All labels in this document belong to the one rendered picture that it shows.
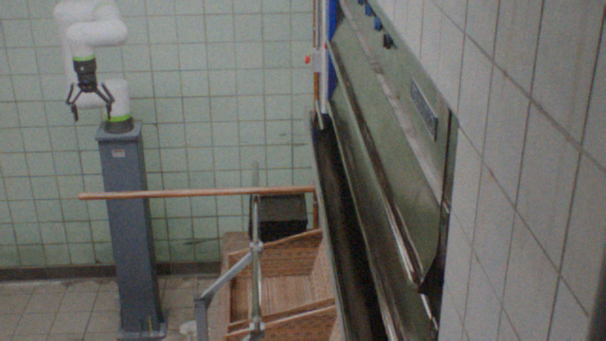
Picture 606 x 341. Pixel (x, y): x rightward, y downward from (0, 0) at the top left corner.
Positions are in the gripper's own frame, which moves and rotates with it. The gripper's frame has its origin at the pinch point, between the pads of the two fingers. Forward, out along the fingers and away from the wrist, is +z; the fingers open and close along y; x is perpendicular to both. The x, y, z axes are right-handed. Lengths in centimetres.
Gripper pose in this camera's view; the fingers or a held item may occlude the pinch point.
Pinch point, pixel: (93, 117)
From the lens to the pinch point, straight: 315.8
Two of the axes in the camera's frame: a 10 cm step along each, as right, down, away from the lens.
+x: 0.3, 4.6, -8.9
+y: -10.0, 0.3, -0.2
